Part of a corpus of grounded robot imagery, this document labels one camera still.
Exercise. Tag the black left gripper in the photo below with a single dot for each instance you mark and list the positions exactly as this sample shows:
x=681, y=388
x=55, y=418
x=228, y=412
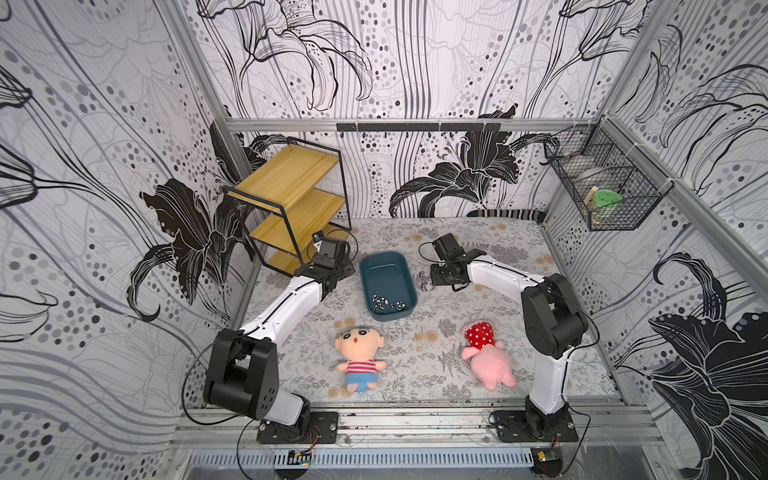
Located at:
x=348, y=269

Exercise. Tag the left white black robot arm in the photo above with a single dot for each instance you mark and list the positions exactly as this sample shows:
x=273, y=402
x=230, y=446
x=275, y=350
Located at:
x=243, y=370

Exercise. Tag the pink plush toy red hat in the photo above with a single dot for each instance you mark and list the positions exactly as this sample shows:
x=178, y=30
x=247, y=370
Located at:
x=488, y=360

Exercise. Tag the black wall rail bar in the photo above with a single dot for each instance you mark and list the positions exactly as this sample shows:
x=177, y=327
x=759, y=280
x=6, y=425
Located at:
x=418, y=127

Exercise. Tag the wooden shelf black metal frame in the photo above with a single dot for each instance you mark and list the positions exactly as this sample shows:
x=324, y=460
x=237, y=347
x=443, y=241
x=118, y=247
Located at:
x=303, y=191

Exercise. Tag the silver wing nut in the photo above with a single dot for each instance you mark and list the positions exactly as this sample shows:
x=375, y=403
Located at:
x=424, y=282

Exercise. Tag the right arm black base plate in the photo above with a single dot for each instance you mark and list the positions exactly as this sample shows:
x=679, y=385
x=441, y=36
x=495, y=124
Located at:
x=517, y=426

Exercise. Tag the pile of silver wing nuts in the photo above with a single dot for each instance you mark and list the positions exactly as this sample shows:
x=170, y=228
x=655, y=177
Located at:
x=382, y=305

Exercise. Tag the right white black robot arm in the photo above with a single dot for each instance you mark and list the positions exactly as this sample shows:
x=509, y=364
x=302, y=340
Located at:
x=553, y=322

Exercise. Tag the black wire basket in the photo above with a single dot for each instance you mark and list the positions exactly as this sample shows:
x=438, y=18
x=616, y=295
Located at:
x=589, y=158

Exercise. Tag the teal plastic storage box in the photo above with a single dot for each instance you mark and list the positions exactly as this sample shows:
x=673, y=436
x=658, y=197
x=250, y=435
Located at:
x=388, y=273

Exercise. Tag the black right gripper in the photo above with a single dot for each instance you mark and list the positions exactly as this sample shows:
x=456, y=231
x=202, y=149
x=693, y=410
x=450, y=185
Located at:
x=444, y=274

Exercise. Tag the white slotted cable duct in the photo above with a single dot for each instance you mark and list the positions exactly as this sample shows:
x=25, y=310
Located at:
x=279, y=459

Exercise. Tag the green round lid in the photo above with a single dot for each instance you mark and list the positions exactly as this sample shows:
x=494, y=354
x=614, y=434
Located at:
x=604, y=198

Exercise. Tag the boy plush doll striped shirt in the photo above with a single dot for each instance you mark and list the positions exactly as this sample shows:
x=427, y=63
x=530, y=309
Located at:
x=359, y=347

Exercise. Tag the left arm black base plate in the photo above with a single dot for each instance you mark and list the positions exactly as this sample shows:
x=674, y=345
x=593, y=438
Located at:
x=313, y=428

